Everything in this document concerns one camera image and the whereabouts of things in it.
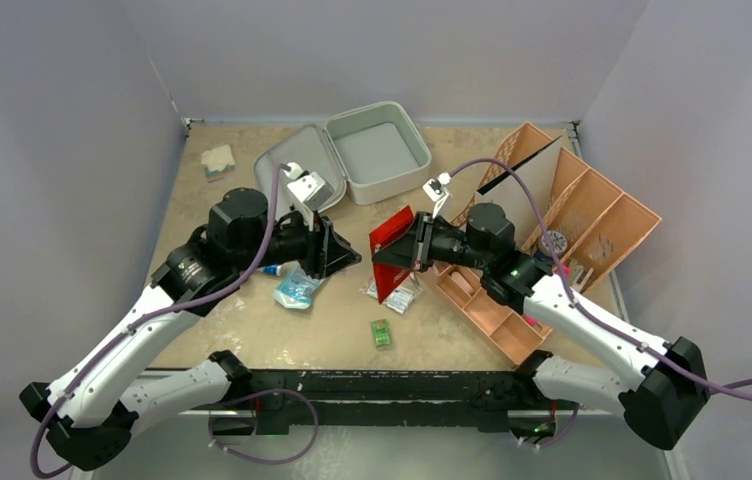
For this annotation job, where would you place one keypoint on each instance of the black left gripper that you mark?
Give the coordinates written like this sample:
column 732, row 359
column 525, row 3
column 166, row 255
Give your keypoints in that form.
column 325, row 251

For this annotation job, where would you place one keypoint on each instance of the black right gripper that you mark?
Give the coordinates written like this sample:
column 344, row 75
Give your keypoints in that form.
column 424, row 241

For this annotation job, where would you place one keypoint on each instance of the red fabric pouch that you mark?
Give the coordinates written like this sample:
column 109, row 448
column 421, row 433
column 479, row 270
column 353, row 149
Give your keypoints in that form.
column 391, row 244

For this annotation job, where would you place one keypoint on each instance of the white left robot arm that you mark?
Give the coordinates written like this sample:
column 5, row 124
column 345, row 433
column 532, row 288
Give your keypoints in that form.
column 89, row 415

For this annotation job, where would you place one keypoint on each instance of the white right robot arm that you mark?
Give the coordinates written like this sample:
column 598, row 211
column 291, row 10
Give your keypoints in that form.
column 653, row 384

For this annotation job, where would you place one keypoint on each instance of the grey open medicine case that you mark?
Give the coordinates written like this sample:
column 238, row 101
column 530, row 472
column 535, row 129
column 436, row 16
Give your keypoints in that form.
column 369, row 154

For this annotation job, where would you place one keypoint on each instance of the clear bag of sachets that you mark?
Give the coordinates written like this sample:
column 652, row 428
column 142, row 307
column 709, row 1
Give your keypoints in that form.
column 401, row 299

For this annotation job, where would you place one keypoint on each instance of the blue clear wipes packet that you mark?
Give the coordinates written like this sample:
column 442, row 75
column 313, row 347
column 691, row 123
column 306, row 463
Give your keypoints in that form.
column 296, row 290

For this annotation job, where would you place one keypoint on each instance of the white bottle blue label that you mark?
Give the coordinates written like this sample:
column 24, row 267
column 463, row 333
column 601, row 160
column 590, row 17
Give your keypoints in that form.
column 277, row 270

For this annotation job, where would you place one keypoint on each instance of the small green box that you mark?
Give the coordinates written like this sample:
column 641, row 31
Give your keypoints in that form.
column 381, row 333

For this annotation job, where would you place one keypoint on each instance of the white sponge pad stack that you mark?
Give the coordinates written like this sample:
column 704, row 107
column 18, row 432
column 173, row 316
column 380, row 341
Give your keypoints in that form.
column 217, row 162

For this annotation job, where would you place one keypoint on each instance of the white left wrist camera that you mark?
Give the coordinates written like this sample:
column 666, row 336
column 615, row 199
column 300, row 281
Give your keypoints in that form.
column 309, row 191

